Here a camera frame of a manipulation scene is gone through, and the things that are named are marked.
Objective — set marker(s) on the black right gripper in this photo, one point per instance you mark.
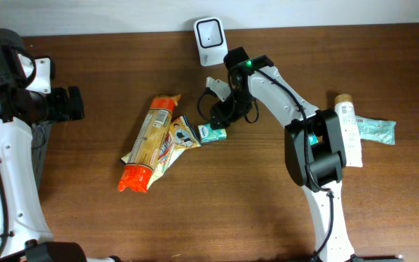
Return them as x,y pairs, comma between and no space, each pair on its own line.
225,113

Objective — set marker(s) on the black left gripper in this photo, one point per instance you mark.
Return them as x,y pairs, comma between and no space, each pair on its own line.
73,102

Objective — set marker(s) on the blue white tissue packet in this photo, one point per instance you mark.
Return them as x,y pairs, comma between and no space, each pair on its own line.
207,134

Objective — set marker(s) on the yellow wet wipes packet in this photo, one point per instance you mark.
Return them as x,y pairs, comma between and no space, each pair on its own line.
181,137

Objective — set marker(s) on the white cream tube gold cap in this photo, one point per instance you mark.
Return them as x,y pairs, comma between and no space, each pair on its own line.
344,108

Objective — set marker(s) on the orange spaghetti packet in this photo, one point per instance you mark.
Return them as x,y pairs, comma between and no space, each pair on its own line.
144,156

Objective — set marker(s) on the teal snack packet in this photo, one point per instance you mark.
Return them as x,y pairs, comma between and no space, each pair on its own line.
381,131

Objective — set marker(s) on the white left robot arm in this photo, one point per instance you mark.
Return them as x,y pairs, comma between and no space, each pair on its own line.
30,239

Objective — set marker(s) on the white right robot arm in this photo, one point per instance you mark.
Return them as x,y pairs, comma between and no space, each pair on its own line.
315,154

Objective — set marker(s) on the white barcode scanner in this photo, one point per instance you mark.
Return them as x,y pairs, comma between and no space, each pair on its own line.
210,40

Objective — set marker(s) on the grey plastic basket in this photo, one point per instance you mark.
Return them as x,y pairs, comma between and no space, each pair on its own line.
22,147

